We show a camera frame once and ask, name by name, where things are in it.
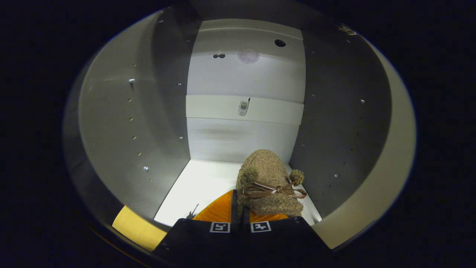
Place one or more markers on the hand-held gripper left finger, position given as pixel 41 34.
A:
pixel 234 208

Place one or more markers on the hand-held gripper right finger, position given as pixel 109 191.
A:
pixel 286 238

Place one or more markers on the brown fuzzy shoe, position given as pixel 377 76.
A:
pixel 267 167

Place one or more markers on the grey shoe cabinet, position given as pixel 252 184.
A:
pixel 111 111

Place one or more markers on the white cabinet shelf board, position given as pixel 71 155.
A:
pixel 212 109

